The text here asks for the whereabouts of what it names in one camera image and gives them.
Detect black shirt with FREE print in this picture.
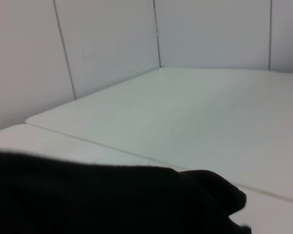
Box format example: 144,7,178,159
0,151,252,234

